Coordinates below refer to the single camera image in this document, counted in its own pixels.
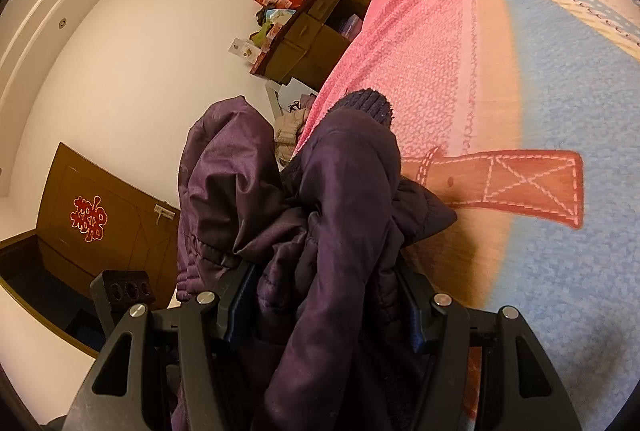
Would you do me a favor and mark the blue and pink printed blanket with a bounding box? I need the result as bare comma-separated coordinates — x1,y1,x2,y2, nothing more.
292,0,640,431

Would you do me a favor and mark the pile of beige clothes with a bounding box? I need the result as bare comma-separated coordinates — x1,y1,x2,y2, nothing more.
274,94,317,164

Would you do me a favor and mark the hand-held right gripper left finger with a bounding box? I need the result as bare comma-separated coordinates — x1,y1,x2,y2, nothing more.
62,261,257,431

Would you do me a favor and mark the red paper door decoration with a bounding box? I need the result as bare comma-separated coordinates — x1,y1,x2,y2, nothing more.
70,195,108,243

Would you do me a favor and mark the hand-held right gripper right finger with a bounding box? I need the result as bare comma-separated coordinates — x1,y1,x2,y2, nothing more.
397,261,581,431

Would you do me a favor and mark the pile of colourful packets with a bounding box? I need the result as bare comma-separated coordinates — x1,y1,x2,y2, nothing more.
230,0,321,68

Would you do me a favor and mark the purple padded jacket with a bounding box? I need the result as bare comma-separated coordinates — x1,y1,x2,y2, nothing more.
170,90,458,431

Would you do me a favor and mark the brown wooden cabinet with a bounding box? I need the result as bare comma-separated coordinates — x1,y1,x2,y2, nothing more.
252,0,377,93

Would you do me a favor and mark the brown wooden door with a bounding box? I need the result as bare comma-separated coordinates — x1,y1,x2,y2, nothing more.
37,142,182,312

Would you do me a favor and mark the white printed box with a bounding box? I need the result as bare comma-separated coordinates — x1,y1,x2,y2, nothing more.
265,78,318,118

